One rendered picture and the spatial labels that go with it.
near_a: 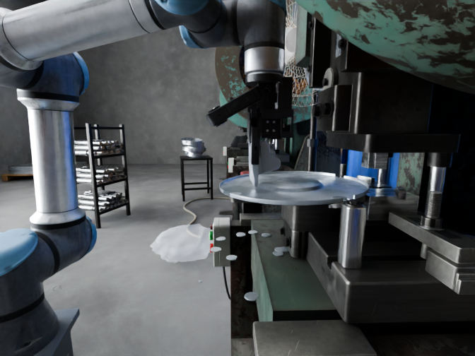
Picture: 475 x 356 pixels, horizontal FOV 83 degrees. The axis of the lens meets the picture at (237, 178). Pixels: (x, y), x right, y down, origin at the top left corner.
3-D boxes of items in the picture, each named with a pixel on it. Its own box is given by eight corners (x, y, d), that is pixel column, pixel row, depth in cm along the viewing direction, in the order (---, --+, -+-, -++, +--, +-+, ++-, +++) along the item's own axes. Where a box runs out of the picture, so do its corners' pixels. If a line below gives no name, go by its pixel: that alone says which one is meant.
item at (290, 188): (198, 183, 61) (198, 179, 61) (297, 170, 74) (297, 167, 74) (273, 217, 36) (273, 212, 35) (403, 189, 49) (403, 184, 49)
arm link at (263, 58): (245, 46, 46) (243, 58, 54) (245, 74, 47) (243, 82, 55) (288, 46, 46) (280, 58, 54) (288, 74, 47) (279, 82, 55)
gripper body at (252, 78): (292, 141, 49) (295, 73, 47) (246, 141, 49) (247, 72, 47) (284, 140, 57) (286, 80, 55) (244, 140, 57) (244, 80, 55)
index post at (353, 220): (343, 269, 37) (348, 203, 36) (335, 258, 40) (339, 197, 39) (363, 268, 38) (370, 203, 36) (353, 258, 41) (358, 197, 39)
